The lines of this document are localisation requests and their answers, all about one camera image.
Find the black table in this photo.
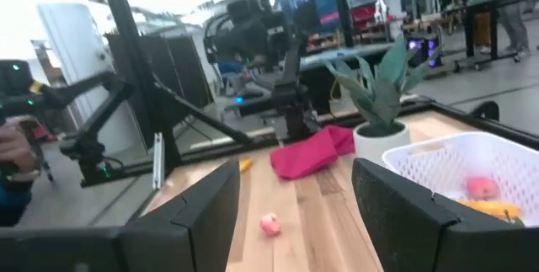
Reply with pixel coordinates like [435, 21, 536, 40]
[441, 0, 539, 73]

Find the red folded cloth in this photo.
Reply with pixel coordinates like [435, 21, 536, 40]
[269, 124, 357, 180]

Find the person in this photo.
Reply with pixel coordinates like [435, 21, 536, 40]
[496, 0, 532, 56]

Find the pale pink faceted ball fruit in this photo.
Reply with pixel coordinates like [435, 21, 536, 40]
[259, 212, 282, 237]

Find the grey computer desk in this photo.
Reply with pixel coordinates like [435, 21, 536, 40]
[299, 42, 395, 73]

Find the white perforated plastic basket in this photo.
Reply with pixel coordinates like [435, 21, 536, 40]
[381, 131, 539, 227]

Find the black computer mouse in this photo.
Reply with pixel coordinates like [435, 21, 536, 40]
[229, 88, 265, 104]

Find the black cabinet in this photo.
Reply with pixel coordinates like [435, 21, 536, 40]
[104, 34, 214, 111]

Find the snake plant in white pot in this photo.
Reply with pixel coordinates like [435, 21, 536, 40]
[323, 31, 435, 168]

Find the silver metal bar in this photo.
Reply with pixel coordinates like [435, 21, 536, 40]
[152, 132, 166, 191]

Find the person's hand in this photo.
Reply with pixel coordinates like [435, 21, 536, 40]
[0, 115, 40, 180]

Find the pink peach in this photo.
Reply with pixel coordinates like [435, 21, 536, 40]
[465, 177, 500, 200]

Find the white door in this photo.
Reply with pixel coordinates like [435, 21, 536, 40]
[36, 2, 147, 157]

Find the person's forearm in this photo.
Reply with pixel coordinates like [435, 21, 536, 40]
[0, 174, 34, 227]

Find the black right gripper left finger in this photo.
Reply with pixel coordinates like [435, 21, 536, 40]
[120, 160, 242, 272]

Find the computer tower with purple lights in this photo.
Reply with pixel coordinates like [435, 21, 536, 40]
[406, 31, 442, 69]

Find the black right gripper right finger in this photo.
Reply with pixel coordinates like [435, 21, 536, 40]
[352, 157, 473, 272]

